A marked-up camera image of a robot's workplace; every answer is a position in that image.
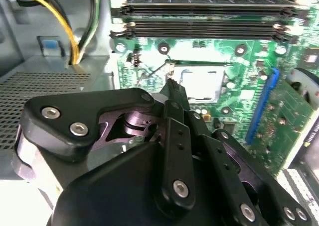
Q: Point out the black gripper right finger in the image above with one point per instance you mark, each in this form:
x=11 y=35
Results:
x=224 y=166

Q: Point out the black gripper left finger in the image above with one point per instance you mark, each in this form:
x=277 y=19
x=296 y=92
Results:
x=62 y=106

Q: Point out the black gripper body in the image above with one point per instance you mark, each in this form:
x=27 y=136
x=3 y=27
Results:
x=112 y=198

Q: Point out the silver CPU with green rim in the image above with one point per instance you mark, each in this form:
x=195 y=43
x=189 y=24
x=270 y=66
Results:
x=204 y=84

